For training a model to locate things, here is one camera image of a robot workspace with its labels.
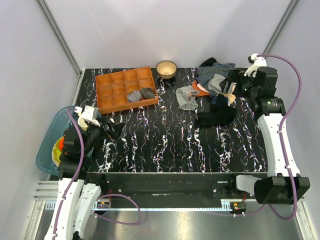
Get beige garment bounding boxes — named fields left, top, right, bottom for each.
left=223, top=93, right=236, bottom=106

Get rolled striped underwear in tray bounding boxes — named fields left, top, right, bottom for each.
left=127, top=90, right=142, bottom=103

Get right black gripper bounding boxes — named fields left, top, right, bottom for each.
left=218, top=68, right=259, bottom=100

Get grey striped underwear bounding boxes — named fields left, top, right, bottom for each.
left=175, top=85, right=200, bottom=111

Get beige ceramic bowl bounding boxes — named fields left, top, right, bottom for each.
left=155, top=60, right=177, bottom=79

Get green dotted plate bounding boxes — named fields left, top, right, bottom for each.
left=51, top=136, right=64, bottom=167

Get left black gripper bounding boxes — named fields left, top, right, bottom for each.
left=81, top=116, right=125, bottom=155

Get orange garment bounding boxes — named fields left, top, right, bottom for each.
left=191, top=80, right=210, bottom=97

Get navy striped garment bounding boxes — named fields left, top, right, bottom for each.
left=196, top=62, right=236, bottom=97

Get purple cable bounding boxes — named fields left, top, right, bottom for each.
left=207, top=54, right=302, bottom=221
left=51, top=106, right=143, bottom=235

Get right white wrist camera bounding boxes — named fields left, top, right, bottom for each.
left=244, top=53, right=267, bottom=77

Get cream and green mug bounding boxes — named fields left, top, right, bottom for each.
left=77, top=113, right=90, bottom=132

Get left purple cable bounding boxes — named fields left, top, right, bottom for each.
left=51, top=106, right=143, bottom=235

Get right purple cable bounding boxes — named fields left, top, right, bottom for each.
left=207, top=54, right=302, bottom=221

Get grey garment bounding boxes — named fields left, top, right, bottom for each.
left=208, top=74, right=226, bottom=94

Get orange compartment tray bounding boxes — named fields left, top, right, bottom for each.
left=95, top=67, right=159, bottom=115

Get orange cup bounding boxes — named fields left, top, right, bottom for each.
left=58, top=137, right=65, bottom=154

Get dark blue garment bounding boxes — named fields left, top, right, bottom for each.
left=211, top=94, right=229, bottom=107

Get rolled dark grey underwear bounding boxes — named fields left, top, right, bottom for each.
left=140, top=87, right=156, bottom=100

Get teal plastic bin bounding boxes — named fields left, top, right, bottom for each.
left=36, top=105, right=102, bottom=176

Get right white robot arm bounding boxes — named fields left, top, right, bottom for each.
left=224, top=66, right=311, bottom=205

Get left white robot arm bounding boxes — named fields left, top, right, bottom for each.
left=44, top=117, right=125, bottom=240

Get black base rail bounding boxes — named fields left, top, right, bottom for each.
left=84, top=172, right=260, bottom=211

